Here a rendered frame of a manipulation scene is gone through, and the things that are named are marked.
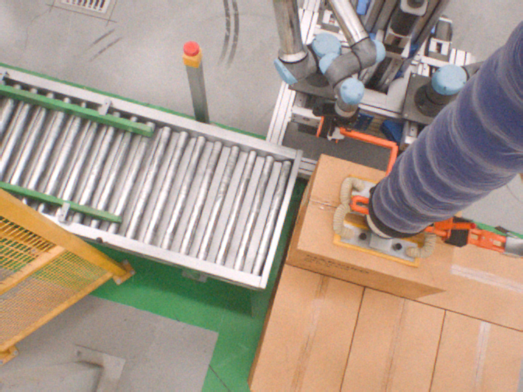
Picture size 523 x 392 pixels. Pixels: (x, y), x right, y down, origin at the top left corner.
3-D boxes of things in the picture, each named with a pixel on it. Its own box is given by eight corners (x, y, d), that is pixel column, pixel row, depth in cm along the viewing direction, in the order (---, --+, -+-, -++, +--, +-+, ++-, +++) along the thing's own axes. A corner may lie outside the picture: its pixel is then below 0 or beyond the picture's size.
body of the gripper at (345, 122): (350, 134, 199) (356, 120, 187) (328, 127, 199) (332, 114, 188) (355, 115, 201) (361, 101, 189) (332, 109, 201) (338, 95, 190)
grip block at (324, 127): (315, 137, 209) (317, 132, 205) (321, 117, 212) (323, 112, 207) (336, 143, 209) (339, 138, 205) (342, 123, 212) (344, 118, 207)
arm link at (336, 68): (342, 54, 187) (359, 80, 185) (314, 68, 186) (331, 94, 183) (347, 43, 180) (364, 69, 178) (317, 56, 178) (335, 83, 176)
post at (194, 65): (198, 138, 332) (181, 57, 235) (201, 127, 333) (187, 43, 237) (208, 141, 331) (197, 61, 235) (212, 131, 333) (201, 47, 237)
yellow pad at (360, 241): (331, 243, 210) (334, 241, 205) (338, 219, 212) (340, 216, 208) (417, 267, 209) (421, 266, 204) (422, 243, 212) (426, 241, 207)
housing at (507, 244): (498, 254, 202) (504, 253, 197) (501, 237, 204) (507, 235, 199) (516, 260, 202) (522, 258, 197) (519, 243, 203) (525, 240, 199)
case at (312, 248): (286, 263, 247) (296, 248, 208) (307, 181, 257) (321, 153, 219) (414, 299, 246) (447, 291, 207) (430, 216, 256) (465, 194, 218)
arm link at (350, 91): (356, 71, 175) (370, 92, 174) (350, 86, 186) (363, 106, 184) (335, 81, 174) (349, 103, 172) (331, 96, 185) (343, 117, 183)
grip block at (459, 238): (440, 242, 202) (447, 239, 196) (445, 218, 204) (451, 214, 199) (462, 248, 202) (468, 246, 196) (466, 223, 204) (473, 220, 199)
